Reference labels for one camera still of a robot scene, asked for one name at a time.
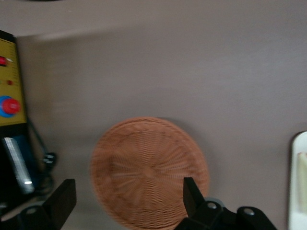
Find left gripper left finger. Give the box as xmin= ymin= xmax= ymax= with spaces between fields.
xmin=0 ymin=178 xmax=77 ymax=230

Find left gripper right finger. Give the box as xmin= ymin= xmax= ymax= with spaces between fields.
xmin=177 ymin=177 xmax=278 ymax=230

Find round brown wicker basket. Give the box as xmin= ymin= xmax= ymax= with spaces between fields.
xmin=89 ymin=116 xmax=210 ymax=227

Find beige plastic tray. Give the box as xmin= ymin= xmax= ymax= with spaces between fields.
xmin=287 ymin=131 xmax=307 ymax=230

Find red emergency stop button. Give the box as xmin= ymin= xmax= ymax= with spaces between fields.
xmin=0 ymin=95 xmax=22 ymax=119

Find black appliance yellow panel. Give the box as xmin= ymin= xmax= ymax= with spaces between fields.
xmin=0 ymin=29 xmax=37 ymax=212

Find black power cable with plug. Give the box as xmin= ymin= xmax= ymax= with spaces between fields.
xmin=27 ymin=117 xmax=59 ymax=194

